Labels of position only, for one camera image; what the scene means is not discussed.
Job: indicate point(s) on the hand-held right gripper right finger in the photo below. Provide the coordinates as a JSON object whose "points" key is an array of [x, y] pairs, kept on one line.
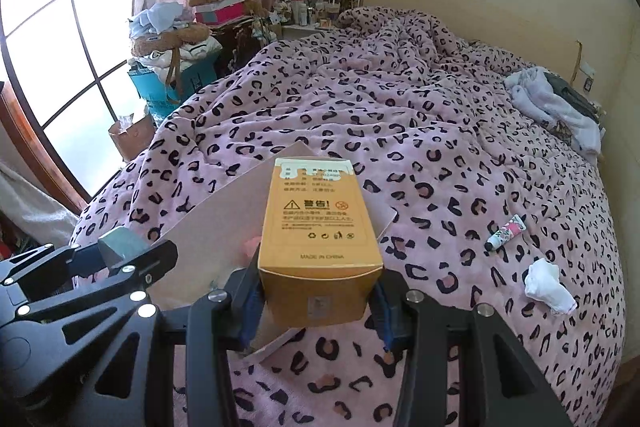
{"points": [[390, 322]]}

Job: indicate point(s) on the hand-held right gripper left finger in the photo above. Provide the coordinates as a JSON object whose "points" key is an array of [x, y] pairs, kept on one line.
{"points": [[170, 347]]}

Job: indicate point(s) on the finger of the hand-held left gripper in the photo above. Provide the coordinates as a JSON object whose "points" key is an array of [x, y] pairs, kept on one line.
{"points": [[80, 263], [150, 259]]}

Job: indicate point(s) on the white cardboard box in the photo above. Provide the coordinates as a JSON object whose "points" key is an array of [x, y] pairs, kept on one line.
{"points": [[225, 217]]}

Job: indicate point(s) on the orange carton box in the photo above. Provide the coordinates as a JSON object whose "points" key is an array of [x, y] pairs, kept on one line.
{"points": [[320, 257]]}

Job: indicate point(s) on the grey white cloth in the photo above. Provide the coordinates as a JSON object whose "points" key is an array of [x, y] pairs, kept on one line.
{"points": [[35, 207]]}

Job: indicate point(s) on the pink hair clip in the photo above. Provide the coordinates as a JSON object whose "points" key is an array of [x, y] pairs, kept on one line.
{"points": [[252, 247]]}

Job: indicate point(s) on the brown paper bag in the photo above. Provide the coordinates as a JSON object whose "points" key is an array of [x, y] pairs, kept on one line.
{"points": [[131, 137]]}

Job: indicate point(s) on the floral print tube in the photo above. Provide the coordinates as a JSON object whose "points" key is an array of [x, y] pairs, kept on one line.
{"points": [[507, 232]]}

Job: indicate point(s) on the white sock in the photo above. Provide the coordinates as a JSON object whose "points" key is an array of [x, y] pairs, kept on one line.
{"points": [[547, 287]]}

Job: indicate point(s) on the pink leopard print blanket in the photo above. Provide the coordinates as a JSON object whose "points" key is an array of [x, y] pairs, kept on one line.
{"points": [[400, 132]]}

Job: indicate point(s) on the teal bag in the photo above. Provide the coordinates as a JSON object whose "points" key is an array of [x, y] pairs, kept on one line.
{"points": [[200, 74]]}

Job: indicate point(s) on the window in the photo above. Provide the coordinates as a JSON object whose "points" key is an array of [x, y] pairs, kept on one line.
{"points": [[50, 57]]}

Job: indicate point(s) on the pile of clothes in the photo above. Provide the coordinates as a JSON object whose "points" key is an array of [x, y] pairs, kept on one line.
{"points": [[160, 27]]}

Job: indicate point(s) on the dark cabinet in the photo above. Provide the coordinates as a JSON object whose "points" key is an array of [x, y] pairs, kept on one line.
{"points": [[245, 47]]}

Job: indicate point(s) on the pink shoe box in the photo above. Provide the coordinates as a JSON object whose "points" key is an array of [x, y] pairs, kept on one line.
{"points": [[220, 11]]}

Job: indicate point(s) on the dark folded clothing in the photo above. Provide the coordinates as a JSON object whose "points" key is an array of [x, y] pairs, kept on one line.
{"points": [[575, 94]]}

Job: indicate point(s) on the beige wooden headboard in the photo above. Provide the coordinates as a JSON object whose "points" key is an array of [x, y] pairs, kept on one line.
{"points": [[500, 32]]}

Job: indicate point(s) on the wall socket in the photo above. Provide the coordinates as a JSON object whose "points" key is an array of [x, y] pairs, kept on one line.
{"points": [[588, 76]]}

